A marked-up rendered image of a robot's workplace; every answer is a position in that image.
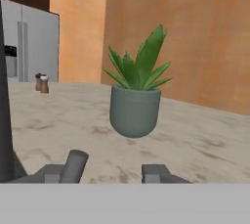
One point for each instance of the green plant in grey pot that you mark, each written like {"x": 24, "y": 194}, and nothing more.
{"x": 135, "y": 113}

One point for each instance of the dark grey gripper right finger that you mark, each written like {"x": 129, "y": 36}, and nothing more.
{"x": 155, "y": 171}

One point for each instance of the brown shaker with black top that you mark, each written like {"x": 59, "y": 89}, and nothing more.
{"x": 37, "y": 83}

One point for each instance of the brown shaker with white top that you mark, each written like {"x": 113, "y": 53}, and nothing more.
{"x": 44, "y": 86}

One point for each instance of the silver fridge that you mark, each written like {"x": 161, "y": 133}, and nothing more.
{"x": 39, "y": 45}

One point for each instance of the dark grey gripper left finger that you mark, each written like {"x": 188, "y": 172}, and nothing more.
{"x": 49, "y": 170}

